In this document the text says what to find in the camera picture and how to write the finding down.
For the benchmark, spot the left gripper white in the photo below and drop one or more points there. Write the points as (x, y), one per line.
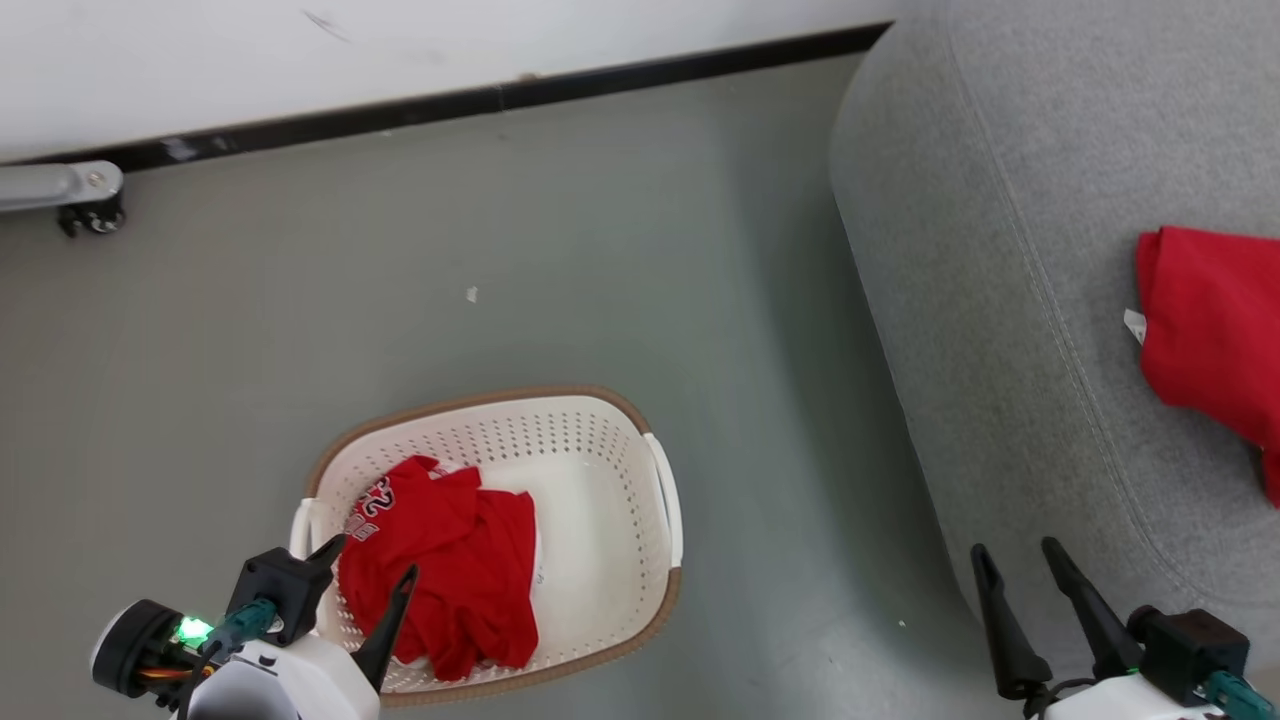
(290, 685)

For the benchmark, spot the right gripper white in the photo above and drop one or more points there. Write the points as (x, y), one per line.
(1120, 702)

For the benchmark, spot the red shirt with number print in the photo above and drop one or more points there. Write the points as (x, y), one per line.
(460, 570)

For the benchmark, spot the red shirt with striped trim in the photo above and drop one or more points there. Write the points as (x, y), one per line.
(1215, 330)

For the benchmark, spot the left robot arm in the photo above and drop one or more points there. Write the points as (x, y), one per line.
(130, 645)

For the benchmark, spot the cream perforated laundry basket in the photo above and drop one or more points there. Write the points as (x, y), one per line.
(600, 520)

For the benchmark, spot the metal leg with caster wheel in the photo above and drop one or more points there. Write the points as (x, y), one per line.
(60, 188)

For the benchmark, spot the black baseboard strip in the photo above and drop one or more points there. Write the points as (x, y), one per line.
(500, 98)

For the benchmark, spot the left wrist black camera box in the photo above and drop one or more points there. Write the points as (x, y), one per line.
(280, 590)

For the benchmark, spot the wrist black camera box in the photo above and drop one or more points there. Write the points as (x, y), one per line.
(280, 590)
(1190, 645)

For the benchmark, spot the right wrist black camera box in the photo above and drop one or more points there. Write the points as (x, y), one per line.
(1190, 645)

